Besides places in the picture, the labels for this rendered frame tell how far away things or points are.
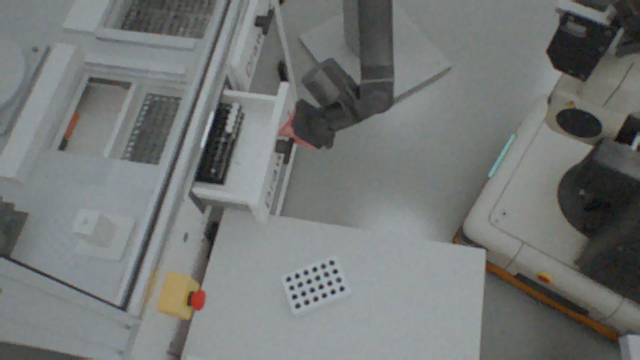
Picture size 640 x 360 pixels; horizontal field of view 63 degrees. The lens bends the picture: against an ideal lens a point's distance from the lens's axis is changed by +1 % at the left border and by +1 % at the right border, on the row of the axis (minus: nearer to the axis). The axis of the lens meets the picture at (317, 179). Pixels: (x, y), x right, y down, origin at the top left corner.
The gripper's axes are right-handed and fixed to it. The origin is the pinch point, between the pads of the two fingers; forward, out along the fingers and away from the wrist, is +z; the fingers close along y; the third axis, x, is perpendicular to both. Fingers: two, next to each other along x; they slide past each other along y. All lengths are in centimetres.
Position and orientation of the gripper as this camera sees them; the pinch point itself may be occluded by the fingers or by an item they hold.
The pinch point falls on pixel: (288, 135)
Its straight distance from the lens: 109.6
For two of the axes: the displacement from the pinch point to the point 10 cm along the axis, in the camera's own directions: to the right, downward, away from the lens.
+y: -7.3, -4.1, -5.5
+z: -6.6, 1.9, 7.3
